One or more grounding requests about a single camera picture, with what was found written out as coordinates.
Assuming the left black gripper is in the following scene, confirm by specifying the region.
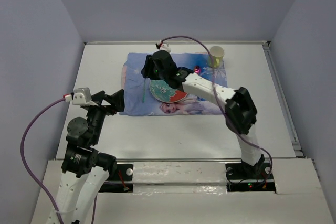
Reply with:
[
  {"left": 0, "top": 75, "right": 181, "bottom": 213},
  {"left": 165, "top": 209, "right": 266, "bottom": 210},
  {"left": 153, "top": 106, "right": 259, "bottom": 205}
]
[{"left": 87, "top": 88, "right": 125, "bottom": 143}]

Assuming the iridescent fork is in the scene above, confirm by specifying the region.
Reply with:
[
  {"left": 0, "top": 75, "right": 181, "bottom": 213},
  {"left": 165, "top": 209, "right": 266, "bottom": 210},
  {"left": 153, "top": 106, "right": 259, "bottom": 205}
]
[{"left": 142, "top": 78, "right": 146, "bottom": 103}]

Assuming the teal and red plate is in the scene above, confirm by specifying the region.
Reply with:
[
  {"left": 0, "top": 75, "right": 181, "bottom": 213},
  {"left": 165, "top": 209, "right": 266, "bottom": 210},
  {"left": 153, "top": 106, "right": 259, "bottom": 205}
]
[{"left": 149, "top": 80, "right": 187, "bottom": 103}]

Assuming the blue princess print placemat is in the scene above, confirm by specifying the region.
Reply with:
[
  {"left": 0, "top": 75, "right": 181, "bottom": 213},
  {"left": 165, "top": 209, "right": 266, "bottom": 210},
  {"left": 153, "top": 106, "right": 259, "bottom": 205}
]
[{"left": 121, "top": 53, "right": 227, "bottom": 116}]

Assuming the iridescent spoon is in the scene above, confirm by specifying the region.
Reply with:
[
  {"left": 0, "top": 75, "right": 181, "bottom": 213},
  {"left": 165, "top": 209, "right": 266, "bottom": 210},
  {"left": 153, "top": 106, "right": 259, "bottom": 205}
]
[{"left": 194, "top": 65, "right": 202, "bottom": 76}]

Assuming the pale yellow mug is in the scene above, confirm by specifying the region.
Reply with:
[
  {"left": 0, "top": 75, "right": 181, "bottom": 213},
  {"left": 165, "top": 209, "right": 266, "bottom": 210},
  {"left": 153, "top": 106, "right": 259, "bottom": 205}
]
[{"left": 208, "top": 46, "right": 225, "bottom": 68}]

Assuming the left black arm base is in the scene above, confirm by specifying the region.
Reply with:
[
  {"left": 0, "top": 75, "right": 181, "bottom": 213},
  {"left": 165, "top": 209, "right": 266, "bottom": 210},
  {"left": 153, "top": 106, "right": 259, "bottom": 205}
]
[{"left": 99, "top": 163, "right": 134, "bottom": 193}]

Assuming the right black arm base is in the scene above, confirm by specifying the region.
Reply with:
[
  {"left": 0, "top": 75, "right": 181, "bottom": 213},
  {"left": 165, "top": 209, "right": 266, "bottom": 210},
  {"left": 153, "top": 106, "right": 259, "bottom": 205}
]
[{"left": 225, "top": 162, "right": 276, "bottom": 193}]

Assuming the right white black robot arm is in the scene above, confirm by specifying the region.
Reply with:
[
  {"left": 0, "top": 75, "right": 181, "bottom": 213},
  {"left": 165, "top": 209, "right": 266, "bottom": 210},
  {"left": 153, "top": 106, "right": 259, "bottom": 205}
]
[{"left": 141, "top": 50, "right": 265, "bottom": 178}]

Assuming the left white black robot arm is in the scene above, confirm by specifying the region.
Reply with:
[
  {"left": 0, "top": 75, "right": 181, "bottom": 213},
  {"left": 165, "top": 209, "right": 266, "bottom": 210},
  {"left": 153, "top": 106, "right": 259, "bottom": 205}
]
[{"left": 47, "top": 88, "right": 124, "bottom": 223}]

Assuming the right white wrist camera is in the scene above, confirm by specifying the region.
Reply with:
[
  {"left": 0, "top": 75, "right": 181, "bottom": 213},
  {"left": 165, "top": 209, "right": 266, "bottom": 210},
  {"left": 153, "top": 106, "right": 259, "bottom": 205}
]
[{"left": 155, "top": 40, "right": 171, "bottom": 53}]

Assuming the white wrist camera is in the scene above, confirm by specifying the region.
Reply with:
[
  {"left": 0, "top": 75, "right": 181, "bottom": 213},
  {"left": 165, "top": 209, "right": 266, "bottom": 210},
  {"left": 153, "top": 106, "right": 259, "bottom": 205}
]
[
  {"left": 63, "top": 88, "right": 98, "bottom": 106},
  {"left": 155, "top": 40, "right": 171, "bottom": 53}
]

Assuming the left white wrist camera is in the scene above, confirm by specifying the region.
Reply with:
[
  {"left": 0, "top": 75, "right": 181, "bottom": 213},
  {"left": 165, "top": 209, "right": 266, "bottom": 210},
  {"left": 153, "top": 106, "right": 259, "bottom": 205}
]
[{"left": 63, "top": 88, "right": 98, "bottom": 106}]

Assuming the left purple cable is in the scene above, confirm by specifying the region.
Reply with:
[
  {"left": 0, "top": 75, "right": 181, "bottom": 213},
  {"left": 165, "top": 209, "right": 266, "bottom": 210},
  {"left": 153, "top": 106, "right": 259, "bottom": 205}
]
[{"left": 20, "top": 98, "right": 132, "bottom": 224}]

